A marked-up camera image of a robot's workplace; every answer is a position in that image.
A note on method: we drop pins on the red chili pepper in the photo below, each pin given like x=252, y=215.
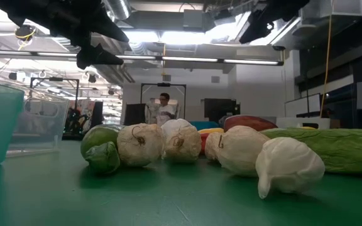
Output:
x=203, y=141

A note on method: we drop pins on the person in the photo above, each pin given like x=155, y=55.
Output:
x=165, y=114

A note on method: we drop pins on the black ceiling camera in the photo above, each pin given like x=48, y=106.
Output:
x=278, y=48

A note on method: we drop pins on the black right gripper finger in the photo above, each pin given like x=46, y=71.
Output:
x=256, y=29

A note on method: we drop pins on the black gantry frame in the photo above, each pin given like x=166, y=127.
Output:
x=163, y=84

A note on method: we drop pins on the blue plastic bin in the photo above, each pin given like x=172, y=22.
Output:
x=203, y=125

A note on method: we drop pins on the black monitor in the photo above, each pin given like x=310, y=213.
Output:
x=220, y=108
x=134, y=113

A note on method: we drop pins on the red vegetable toy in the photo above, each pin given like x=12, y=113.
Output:
x=248, y=121

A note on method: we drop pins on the white garlic bulb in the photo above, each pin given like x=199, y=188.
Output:
x=173, y=125
x=289, y=166

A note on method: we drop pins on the small green cabbage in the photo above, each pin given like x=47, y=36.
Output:
x=104, y=158

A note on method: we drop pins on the silver round air duct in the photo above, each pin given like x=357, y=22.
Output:
x=118, y=9

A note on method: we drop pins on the white board panel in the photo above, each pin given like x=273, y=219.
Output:
x=303, y=105

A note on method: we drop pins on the black upright panel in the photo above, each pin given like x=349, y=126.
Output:
x=96, y=113

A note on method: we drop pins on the clear plastic bin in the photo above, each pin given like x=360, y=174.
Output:
x=42, y=132

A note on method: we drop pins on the long ceiling strip light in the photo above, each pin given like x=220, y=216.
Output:
x=188, y=59

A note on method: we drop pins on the black frame stand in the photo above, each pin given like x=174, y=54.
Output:
x=55, y=79

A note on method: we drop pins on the long green cucumber toy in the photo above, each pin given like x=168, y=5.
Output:
x=350, y=150

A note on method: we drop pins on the white plastic bin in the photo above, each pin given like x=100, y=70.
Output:
x=288, y=122

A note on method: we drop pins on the yellow lemon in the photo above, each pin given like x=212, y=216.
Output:
x=306, y=127
x=210, y=130

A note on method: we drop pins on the grey ceiling ventilation unit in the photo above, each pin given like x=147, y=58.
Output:
x=193, y=19

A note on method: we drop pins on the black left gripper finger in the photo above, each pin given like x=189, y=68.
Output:
x=108, y=29
x=96, y=58

